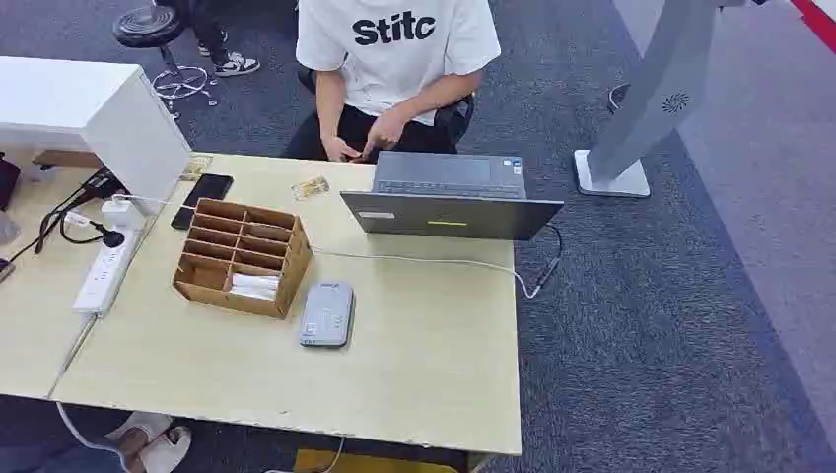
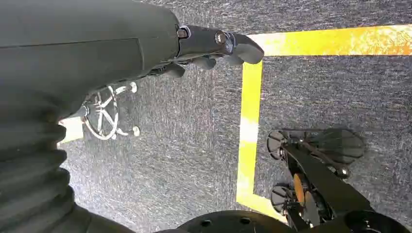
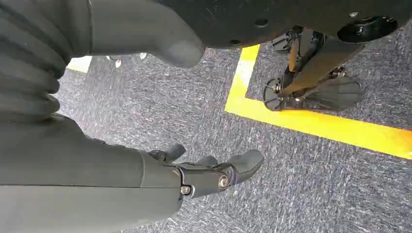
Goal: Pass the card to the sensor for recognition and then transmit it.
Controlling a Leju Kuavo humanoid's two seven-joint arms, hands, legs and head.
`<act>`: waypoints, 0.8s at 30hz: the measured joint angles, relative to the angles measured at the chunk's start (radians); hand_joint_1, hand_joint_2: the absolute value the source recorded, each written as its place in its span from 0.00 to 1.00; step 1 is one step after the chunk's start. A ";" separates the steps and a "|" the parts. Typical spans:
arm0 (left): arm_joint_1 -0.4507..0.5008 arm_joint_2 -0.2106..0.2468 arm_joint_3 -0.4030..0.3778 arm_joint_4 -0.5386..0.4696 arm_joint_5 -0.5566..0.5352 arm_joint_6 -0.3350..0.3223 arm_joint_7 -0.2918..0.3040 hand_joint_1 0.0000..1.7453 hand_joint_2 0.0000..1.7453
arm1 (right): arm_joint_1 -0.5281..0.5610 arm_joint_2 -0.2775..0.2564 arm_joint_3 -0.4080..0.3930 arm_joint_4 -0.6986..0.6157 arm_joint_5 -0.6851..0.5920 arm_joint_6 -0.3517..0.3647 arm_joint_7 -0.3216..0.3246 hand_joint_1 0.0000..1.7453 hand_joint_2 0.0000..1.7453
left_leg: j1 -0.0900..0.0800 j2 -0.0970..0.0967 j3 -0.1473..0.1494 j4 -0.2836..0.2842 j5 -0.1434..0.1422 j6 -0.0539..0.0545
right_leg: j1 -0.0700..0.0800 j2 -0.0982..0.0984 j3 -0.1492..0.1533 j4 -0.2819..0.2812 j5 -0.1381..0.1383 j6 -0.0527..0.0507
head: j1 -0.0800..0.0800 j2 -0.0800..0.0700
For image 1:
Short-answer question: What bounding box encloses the black phone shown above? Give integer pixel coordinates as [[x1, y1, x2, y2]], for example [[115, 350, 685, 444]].
[[171, 173, 235, 231]]

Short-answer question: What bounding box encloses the white power strip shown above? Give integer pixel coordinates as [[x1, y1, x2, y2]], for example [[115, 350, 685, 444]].
[[71, 228, 140, 319]]

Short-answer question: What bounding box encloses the black power adapter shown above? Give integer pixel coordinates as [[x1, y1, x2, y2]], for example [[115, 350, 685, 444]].
[[78, 166, 129, 204]]

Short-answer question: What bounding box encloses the dark grey laptop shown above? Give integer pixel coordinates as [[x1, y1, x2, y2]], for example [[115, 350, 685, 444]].
[[339, 150, 566, 242]]

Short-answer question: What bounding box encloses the brown board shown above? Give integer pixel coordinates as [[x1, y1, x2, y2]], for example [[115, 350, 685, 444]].
[[33, 150, 104, 169]]

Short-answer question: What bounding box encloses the grey card reader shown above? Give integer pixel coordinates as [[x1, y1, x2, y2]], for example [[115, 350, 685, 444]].
[[299, 281, 355, 349]]

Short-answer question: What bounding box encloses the person's left hand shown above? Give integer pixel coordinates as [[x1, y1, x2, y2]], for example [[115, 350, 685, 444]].
[[362, 107, 410, 159]]

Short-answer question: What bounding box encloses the wooden card box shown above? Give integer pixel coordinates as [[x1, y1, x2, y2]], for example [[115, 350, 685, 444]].
[[172, 197, 314, 320]]

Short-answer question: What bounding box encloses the white cabinet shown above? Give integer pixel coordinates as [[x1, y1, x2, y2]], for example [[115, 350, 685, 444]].
[[0, 55, 192, 216]]

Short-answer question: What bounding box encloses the black round stool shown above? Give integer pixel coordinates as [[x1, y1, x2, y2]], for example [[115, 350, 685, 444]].
[[111, 5, 220, 121]]

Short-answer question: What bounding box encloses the yellow box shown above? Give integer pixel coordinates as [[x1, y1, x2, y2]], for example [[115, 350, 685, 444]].
[[294, 448, 459, 473]]

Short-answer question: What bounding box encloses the white cable under desk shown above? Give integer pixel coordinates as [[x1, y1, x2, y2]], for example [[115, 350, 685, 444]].
[[55, 401, 126, 455]]

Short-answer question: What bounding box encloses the black laptop cable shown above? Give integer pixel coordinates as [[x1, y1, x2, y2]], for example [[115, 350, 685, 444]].
[[531, 224, 564, 297]]

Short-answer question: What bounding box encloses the grey floor stand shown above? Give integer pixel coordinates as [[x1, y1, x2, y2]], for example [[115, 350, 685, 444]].
[[573, 0, 749, 198]]

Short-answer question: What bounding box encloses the person's right hand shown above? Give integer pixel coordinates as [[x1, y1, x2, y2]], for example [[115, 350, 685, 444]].
[[321, 135, 363, 164]]

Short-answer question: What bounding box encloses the white cards stack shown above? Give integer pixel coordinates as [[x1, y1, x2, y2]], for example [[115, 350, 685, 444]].
[[228, 272, 282, 303]]

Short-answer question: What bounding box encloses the thin white charger cable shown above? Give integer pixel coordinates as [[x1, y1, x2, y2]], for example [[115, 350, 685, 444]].
[[110, 192, 197, 212]]

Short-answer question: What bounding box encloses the white charger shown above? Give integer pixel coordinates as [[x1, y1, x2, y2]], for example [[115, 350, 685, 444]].
[[101, 197, 146, 231]]

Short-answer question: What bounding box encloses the black bag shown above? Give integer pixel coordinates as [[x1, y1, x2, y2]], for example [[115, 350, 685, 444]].
[[0, 153, 22, 212]]

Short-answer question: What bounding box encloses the person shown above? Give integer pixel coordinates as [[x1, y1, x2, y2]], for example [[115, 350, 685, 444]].
[[282, 0, 503, 165], [0, 409, 194, 473], [153, 0, 261, 78]]

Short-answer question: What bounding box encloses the long white cable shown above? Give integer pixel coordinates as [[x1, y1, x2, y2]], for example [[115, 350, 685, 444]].
[[312, 246, 542, 301]]

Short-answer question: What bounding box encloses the white cable by yellow box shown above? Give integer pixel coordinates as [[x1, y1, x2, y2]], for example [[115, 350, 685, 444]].
[[264, 436, 346, 473]]

